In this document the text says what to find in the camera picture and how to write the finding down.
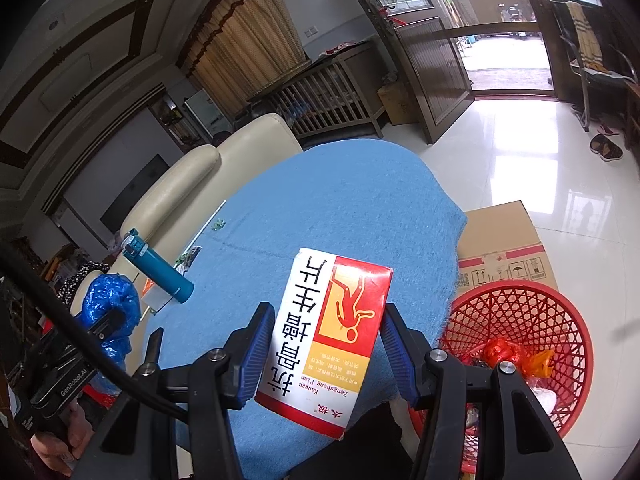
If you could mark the white refrigerator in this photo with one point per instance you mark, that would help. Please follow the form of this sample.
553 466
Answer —
205 112

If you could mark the red yellow medicine box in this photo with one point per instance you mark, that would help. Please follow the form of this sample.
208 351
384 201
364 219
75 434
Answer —
321 344

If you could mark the person left hand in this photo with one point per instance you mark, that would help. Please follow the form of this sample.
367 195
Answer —
60 454

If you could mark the metal chair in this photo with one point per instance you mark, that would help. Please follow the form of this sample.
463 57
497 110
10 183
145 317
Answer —
593 56

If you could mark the orange white small box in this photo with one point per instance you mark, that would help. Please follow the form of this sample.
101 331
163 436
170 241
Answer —
154 297

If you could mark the red plastic bag ball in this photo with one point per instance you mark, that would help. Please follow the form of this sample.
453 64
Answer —
499 349

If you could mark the wooden crib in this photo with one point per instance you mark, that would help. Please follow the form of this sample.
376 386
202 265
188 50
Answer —
333 96

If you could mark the blue round tablecloth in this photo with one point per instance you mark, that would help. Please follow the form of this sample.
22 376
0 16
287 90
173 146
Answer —
368 200

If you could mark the red mesh waste basket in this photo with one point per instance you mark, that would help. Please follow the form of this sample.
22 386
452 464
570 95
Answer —
537 318

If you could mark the white stick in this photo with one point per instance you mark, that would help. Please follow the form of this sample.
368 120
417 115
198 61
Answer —
180 259

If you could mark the brown box by door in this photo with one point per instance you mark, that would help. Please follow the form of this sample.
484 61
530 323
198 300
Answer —
398 106

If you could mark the wooden door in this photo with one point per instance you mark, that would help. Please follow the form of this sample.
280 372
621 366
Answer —
414 33

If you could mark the black television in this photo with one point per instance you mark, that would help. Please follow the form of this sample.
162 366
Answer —
117 212

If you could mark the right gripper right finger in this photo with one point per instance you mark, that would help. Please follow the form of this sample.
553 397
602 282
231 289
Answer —
517 439

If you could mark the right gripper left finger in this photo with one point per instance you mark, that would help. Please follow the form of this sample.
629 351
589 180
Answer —
137 437

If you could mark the cream leather sofa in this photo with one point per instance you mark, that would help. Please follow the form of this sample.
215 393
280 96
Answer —
200 185

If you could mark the tan curtain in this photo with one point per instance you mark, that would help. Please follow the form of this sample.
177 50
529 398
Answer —
237 48

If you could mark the cardboard box on floor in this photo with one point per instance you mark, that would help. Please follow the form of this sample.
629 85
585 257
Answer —
500 243

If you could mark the orange wrapper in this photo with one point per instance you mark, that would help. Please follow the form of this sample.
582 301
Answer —
539 365

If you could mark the blue plastic bag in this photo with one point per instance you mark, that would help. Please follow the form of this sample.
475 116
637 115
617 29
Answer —
112 298

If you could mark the green candy wrapper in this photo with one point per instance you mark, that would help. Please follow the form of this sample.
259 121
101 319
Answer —
218 225

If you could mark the slippers on floor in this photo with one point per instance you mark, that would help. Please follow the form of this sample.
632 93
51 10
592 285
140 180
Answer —
605 148

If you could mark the teal thermos bottle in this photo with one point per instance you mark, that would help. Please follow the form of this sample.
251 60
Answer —
155 267

